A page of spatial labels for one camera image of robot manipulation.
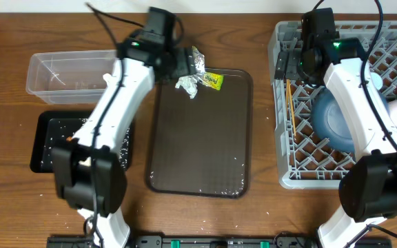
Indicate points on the black rectangular tray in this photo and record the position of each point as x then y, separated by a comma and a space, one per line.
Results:
42, 126

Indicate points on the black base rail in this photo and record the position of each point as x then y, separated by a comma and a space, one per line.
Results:
160, 242

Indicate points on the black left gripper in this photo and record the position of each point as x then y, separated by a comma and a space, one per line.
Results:
189, 65

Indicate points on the brown serving tray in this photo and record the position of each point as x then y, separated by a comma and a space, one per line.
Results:
201, 146

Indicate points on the yellow snack packet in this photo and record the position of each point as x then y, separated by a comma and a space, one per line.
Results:
212, 80

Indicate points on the silver foil wrapper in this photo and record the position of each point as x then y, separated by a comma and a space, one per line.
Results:
189, 83

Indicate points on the light blue cup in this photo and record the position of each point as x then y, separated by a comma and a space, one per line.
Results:
377, 80

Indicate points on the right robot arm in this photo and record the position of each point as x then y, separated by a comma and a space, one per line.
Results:
368, 192

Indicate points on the clear plastic bin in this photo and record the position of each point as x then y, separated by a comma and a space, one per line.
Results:
74, 77

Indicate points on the grey dishwasher rack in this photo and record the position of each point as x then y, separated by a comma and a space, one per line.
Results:
304, 161

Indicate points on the dark blue plate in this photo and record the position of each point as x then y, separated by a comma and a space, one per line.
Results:
328, 122

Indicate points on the pile of white rice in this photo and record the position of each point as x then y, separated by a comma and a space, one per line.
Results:
61, 128

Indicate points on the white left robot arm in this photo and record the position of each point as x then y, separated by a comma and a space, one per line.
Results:
87, 171

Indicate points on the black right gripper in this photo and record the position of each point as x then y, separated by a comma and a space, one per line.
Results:
293, 56

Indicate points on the white napkin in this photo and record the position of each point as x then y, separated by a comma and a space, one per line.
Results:
109, 79

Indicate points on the wooden chopstick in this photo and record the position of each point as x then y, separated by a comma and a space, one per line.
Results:
289, 98
293, 122

